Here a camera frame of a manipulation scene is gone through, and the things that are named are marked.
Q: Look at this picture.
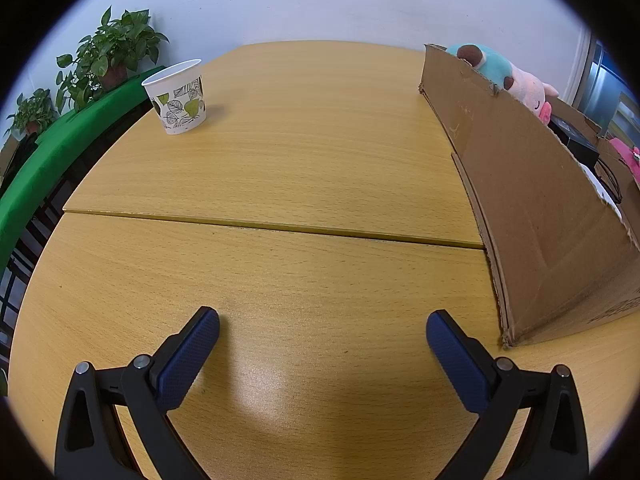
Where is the black metal frame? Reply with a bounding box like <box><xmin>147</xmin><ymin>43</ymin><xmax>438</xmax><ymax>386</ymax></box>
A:
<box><xmin>0</xmin><ymin>175</ymin><xmax>76</xmax><ymax>361</ymax></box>

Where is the wooden desktop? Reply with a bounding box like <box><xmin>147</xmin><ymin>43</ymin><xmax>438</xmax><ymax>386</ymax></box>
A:
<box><xmin>7</xmin><ymin>40</ymin><xmax>640</xmax><ymax>480</ymax></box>

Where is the leaf print paper cup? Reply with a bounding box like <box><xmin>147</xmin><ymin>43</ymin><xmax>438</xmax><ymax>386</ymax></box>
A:
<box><xmin>141</xmin><ymin>59</ymin><xmax>207</xmax><ymax>136</ymax></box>

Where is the pig plush toy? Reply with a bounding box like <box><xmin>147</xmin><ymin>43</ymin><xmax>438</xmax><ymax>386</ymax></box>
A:
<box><xmin>445</xmin><ymin>43</ymin><xmax>561</xmax><ymax>125</ymax></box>

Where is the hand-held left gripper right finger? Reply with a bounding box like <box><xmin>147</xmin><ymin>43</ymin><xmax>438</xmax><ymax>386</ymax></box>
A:
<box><xmin>426</xmin><ymin>310</ymin><xmax>590</xmax><ymax>480</ymax></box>

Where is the pink plush toy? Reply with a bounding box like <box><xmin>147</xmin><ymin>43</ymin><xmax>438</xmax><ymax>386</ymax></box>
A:
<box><xmin>609</xmin><ymin>139</ymin><xmax>640</xmax><ymax>183</ymax></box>

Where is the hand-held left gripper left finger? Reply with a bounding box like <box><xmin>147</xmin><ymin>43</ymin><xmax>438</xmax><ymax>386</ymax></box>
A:
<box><xmin>54</xmin><ymin>306</ymin><xmax>221</xmax><ymax>480</ymax></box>

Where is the glass door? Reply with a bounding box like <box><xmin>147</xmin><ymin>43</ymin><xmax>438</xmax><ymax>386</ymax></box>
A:
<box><xmin>575</xmin><ymin>35</ymin><xmax>640</xmax><ymax>136</ymax></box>

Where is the small potted green plant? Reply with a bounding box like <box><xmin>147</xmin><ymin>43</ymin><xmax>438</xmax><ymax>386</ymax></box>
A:
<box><xmin>5</xmin><ymin>88</ymin><xmax>60</xmax><ymax>138</ymax></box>

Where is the black cable bundle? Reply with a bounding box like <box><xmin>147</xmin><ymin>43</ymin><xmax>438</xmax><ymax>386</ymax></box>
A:
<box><xmin>595</xmin><ymin>157</ymin><xmax>626</xmax><ymax>206</ymax></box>

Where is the cardboard box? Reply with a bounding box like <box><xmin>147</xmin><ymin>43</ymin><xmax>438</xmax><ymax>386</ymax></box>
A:
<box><xmin>417</xmin><ymin>43</ymin><xmax>640</xmax><ymax>350</ymax></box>

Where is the large potted green plant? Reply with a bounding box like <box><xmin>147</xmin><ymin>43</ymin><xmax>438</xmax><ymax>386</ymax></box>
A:
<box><xmin>54</xmin><ymin>6</ymin><xmax>170</xmax><ymax>113</ymax></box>

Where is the black box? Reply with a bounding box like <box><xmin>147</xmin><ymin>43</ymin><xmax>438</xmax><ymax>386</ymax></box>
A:
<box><xmin>547</xmin><ymin>115</ymin><xmax>601</xmax><ymax>168</ymax></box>

